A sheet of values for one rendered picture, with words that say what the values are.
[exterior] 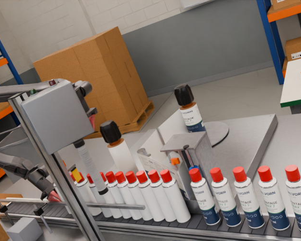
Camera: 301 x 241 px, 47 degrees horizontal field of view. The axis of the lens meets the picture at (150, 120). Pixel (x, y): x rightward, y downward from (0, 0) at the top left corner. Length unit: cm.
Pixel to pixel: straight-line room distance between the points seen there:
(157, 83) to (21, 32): 293
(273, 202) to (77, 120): 66
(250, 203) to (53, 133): 65
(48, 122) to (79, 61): 371
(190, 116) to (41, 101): 82
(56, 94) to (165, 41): 475
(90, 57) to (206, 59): 195
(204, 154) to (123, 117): 375
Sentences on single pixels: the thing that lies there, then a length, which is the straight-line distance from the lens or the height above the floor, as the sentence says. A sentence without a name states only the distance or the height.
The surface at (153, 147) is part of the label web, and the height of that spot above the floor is 101.
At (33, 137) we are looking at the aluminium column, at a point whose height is 135.
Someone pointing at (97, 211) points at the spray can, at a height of 90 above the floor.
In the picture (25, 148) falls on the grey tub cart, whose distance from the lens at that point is 387.
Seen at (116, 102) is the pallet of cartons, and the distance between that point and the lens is 481.
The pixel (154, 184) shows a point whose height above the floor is 105.
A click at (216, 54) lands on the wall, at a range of 564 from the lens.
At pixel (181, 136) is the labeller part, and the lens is 123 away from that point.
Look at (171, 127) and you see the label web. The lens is 170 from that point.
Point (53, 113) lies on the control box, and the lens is 116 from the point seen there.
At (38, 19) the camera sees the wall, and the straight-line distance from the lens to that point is 703.
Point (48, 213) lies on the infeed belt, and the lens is 180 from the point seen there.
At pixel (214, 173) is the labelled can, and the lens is 107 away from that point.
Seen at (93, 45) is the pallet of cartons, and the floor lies 132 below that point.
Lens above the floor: 162
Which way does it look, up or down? 19 degrees down
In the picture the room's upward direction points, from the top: 23 degrees counter-clockwise
